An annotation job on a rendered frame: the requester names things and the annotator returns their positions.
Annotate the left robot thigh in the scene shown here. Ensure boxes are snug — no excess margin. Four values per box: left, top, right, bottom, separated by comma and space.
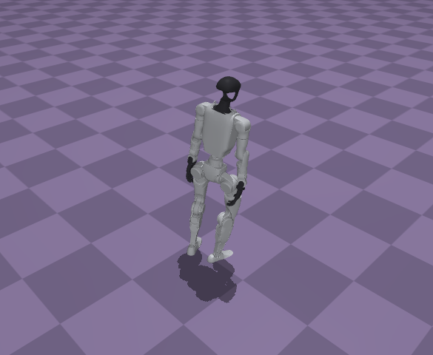
190, 161, 209, 215

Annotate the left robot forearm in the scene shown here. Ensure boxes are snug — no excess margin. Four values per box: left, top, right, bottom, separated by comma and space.
187, 131, 201, 163

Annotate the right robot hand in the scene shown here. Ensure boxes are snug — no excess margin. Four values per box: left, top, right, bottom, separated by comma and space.
227, 181, 245, 206

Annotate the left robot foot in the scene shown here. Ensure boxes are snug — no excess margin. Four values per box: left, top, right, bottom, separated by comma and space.
187, 237, 202, 256

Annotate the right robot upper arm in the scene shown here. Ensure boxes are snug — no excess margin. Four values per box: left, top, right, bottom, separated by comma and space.
234, 115, 251, 160

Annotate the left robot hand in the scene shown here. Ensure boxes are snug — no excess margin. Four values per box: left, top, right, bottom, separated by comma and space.
186, 156, 197, 183

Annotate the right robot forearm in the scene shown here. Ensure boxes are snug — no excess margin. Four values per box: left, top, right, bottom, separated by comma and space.
237, 151, 249, 188

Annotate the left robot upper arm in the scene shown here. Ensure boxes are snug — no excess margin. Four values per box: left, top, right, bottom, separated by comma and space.
193, 102, 210, 140

